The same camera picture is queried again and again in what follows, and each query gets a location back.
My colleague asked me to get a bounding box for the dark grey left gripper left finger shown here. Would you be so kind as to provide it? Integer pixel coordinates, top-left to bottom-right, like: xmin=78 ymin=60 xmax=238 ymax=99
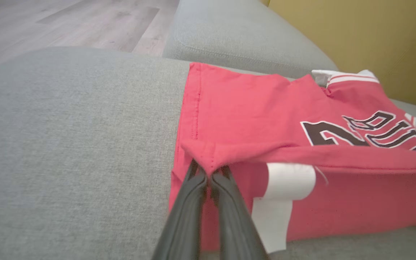
xmin=152 ymin=160 xmax=209 ymax=260

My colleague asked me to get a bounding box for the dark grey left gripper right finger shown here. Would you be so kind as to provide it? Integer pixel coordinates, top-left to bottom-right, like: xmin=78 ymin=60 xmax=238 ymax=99
xmin=209 ymin=165 xmax=268 ymax=260

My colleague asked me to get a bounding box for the red basketball jersey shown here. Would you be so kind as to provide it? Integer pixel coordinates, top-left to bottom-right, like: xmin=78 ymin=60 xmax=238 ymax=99
xmin=168 ymin=62 xmax=416 ymax=254

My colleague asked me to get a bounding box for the grey fabric sofa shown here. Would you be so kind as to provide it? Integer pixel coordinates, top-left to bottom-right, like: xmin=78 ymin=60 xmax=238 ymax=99
xmin=0 ymin=46 xmax=416 ymax=260

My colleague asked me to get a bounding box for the grey sofa seat cushion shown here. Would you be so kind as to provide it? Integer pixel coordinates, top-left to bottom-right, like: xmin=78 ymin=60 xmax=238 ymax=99
xmin=162 ymin=0 xmax=339 ymax=79

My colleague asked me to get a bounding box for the large yellow cushion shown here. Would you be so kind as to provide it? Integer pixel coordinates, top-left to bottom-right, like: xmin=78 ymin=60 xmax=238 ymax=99
xmin=267 ymin=0 xmax=416 ymax=109

